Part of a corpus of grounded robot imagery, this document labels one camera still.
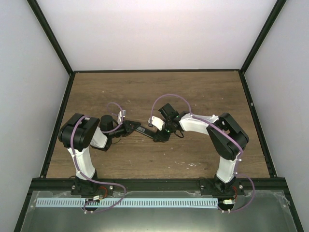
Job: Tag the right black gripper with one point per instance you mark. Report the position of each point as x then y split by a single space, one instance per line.
161 137

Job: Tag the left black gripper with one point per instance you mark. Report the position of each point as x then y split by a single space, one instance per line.
127 128

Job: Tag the black remote control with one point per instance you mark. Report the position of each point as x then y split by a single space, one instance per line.
148 133

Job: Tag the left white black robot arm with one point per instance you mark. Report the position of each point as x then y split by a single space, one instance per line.
82 132

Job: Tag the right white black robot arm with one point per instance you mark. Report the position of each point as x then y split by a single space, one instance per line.
228 138

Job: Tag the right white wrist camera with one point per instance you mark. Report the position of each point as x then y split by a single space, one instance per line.
157 122

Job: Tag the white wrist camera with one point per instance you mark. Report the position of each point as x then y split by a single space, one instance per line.
157 122
121 116

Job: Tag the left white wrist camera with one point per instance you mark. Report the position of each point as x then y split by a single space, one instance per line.
121 116

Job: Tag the light blue slotted cable duct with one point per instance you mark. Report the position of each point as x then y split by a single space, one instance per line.
129 203

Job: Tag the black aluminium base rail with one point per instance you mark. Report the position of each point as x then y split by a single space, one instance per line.
205 186

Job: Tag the black left frame post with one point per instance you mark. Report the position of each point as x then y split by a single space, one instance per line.
34 5

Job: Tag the black frame post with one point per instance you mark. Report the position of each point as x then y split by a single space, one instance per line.
34 5
274 13

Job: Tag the black right frame post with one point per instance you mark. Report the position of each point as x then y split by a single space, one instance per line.
274 13

